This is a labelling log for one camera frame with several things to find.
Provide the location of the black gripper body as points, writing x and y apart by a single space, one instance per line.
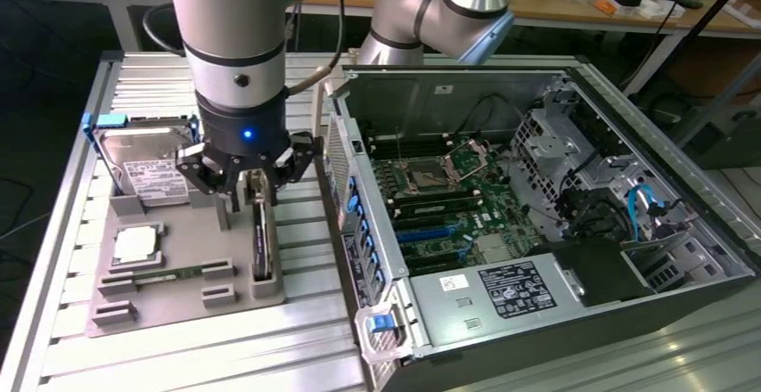
238 129

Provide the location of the black graphics card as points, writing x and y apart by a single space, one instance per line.
262 240

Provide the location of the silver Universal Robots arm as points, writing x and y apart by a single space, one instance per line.
231 31

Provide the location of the silver hard disk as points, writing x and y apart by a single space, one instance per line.
143 160

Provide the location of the thin locking lever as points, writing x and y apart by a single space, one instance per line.
399 147

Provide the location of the grey parts rack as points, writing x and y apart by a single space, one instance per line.
184 240

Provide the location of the hard disk drive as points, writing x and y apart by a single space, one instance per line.
112 121

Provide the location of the silver CPU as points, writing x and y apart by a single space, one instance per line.
136 245

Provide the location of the CPU socket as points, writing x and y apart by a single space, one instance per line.
425 176

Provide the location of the green RAM stick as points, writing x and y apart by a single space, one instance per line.
172 273

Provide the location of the black RAM stick with label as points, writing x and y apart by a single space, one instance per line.
431 210

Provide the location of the blue expansion slot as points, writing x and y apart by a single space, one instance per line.
425 234

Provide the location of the black expansion slot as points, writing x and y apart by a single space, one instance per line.
434 263

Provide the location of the green motherboard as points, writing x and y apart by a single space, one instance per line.
493 214

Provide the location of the silver chipset heat sink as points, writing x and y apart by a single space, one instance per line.
493 249

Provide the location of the blue case latch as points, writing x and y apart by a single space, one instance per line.
379 324

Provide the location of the metal disk bay cage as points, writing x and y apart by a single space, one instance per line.
541 142

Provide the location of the grey power supply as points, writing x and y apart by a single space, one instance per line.
464 316

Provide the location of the black plastic shroud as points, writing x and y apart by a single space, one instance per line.
601 271

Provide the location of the black open PC case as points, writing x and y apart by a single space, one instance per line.
654 320

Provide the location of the black slanted pole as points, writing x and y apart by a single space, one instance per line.
684 22

